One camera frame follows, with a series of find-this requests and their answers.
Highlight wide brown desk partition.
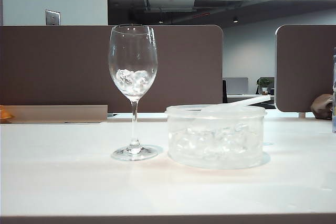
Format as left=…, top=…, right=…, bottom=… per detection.
left=0, top=24, right=224, bottom=113

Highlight clear wine glass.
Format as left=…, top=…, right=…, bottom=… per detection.
left=108, top=24, right=160, bottom=162

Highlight round translucent plastic ice container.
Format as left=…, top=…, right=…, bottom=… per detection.
left=165, top=104, right=268, bottom=170

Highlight brown lumpy object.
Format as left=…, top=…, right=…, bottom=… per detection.
left=310, top=93, right=334, bottom=120

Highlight green potted plant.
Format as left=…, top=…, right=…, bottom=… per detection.
left=256, top=77, right=274, bottom=95

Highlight white plastic ice shovel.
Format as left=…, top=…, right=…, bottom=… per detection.
left=202, top=94, right=271, bottom=116

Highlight beige cardboard box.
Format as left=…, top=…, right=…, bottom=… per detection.
left=0, top=104, right=109, bottom=124

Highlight grey background screen panel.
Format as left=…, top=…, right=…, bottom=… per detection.
left=226, top=77, right=249, bottom=95

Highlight brown desk partition rounded corners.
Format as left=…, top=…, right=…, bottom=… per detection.
left=275, top=24, right=336, bottom=113

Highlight clear plastic bottle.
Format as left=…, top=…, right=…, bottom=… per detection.
left=331, top=47, right=336, bottom=133

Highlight grey wall switch plate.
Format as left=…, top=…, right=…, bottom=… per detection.
left=45, top=9, right=61, bottom=26

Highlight clear ice cube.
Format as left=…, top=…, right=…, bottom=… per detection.
left=131, top=70, right=153, bottom=92
left=116, top=69, right=132, bottom=91

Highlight white background desk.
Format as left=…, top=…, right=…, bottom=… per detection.
left=227, top=94, right=276, bottom=104

